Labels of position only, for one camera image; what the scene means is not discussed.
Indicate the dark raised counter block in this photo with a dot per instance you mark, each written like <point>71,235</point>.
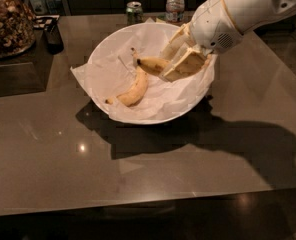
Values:
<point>28,72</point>

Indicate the yellow banana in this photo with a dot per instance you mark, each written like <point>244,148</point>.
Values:
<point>155,66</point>
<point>138,88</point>

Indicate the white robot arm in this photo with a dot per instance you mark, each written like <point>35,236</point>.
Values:
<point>248,15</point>

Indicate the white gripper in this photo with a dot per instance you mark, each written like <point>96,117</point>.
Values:
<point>212,27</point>

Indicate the clear plastic water bottle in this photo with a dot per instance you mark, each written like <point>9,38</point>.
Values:
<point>175,10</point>

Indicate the white paper liner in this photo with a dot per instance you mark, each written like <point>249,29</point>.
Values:
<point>104,80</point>

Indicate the white bowl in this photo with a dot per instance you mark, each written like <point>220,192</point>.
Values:
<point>201,90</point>

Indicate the green soda can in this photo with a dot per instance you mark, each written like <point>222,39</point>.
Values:
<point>134,13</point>

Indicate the glass jar of nuts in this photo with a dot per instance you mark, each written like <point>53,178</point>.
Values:
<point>16,28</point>

